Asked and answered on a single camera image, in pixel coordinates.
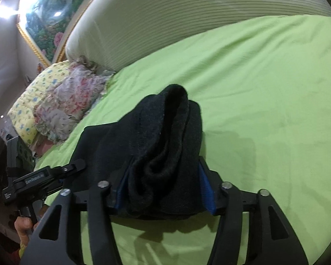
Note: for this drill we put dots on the floral ruffled pillow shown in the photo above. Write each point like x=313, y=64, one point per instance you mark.
x=71, y=102

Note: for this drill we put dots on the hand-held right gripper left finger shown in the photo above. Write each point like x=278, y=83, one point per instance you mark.
x=99, y=220

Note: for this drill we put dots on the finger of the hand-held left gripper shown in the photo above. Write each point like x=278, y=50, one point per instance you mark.
x=71, y=167

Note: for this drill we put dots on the green bed sheet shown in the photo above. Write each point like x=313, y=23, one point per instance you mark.
x=264, y=116

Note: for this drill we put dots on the person's left hand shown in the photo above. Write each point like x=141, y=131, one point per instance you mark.
x=24, y=227

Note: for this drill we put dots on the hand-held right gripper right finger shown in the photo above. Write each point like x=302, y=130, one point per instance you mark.
x=208, y=193

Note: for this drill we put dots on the gold framed floral painting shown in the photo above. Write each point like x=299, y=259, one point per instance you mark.
x=49, y=13

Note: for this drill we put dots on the black pants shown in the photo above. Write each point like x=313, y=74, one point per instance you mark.
x=160, y=143

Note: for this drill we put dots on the yellow printed pillow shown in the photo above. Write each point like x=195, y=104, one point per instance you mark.
x=30, y=107

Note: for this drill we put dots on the white striped headboard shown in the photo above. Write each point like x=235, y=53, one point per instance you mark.
x=182, y=11

